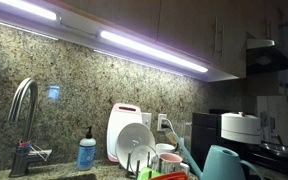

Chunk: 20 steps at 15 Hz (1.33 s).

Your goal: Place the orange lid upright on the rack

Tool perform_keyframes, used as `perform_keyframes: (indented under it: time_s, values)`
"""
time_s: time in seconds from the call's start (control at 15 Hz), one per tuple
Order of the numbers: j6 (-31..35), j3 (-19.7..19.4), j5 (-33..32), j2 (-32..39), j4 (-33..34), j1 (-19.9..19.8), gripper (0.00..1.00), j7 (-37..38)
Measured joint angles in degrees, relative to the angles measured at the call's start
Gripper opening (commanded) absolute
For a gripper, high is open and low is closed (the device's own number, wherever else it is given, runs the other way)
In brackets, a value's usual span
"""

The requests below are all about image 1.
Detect clear glass lid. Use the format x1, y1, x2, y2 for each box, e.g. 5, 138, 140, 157
130, 145, 158, 172

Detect green plastic lid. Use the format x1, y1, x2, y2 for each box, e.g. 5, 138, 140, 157
137, 167, 160, 180

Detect white pink cutting board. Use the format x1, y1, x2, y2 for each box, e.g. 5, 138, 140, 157
106, 103, 142, 162

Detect under-cabinet light strip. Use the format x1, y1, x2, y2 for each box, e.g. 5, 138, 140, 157
100, 31, 208, 73
0, 0, 57, 21

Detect white mug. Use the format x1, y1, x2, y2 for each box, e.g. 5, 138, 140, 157
155, 143, 175, 154

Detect pink mug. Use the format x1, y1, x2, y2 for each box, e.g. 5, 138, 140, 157
159, 153, 182, 174

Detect blue hand soap bottle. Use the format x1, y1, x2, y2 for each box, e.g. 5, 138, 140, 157
76, 126, 96, 170

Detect wooden upper cabinets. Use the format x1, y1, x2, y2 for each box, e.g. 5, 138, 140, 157
47, 0, 282, 78

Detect black grey coffee machine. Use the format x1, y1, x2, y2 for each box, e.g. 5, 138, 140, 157
191, 112, 261, 169

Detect teal watering can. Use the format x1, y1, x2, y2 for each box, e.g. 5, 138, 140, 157
173, 133, 264, 180

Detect black range hood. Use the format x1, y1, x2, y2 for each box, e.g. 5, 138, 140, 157
246, 39, 288, 75

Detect curved steel kitchen faucet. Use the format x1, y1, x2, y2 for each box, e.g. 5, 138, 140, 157
8, 78, 52, 178

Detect metal pan on stove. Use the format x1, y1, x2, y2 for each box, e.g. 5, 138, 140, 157
259, 134, 288, 159

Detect under-cabinet light strip left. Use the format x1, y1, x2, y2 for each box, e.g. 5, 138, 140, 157
0, 0, 57, 21

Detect white light switch plate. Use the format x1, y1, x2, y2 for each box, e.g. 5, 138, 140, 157
141, 112, 152, 128

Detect white wall outlet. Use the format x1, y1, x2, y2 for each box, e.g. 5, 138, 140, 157
157, 114, 167, 132

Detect white charger plug with cable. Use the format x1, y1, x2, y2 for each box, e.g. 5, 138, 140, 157
161, 119, 177, 144

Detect black wire dish rack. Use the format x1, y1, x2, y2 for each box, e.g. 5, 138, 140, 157
129, 149, 181, 179

